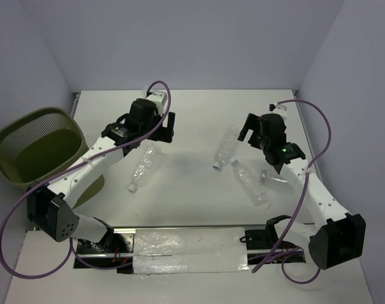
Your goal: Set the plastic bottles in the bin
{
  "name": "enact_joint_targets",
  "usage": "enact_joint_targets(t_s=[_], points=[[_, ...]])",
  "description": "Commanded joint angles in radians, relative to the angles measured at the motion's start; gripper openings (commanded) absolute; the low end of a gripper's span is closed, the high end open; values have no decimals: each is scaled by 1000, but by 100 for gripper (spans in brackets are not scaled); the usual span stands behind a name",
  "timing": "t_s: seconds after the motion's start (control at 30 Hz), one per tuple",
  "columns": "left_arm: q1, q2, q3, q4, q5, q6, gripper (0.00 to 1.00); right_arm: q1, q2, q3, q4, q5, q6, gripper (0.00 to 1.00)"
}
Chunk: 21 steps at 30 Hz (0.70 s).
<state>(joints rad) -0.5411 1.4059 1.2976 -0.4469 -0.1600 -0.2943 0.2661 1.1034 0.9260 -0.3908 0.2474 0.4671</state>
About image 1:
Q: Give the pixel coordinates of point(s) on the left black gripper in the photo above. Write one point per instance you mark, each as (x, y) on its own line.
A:
(166, 134)

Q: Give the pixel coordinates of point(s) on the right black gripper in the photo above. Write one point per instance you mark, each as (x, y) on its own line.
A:
(252, 123)

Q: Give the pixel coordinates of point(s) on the clear crushed plastic bottle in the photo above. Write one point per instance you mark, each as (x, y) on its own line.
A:
(145, 168)

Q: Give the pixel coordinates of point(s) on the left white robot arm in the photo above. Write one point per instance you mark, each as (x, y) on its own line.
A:
(50, 204)

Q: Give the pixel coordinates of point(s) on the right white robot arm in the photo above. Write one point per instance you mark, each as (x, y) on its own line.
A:
(337, 236)

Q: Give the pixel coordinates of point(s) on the olive green mesh bin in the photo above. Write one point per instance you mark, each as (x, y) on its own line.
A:
(39, 145)

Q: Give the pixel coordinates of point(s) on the clear bottle without cap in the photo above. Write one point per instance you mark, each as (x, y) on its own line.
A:
(275, 182)

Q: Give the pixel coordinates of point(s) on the clear bottle white cap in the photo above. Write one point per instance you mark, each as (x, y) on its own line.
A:
(249, 183)

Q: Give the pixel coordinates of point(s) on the silver taped panel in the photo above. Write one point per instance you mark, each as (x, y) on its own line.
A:
(179, 251)

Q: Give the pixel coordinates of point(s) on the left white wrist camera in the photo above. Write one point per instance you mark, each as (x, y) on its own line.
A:
(159, 98)

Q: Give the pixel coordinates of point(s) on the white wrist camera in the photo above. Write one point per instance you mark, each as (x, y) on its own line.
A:
(278, 109)
(159, 98)

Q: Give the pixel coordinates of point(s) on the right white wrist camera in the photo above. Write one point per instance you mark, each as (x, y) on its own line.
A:
(278, 109)

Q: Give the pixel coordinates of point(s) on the black mounting rail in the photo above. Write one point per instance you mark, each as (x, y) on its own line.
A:
(258, 241)

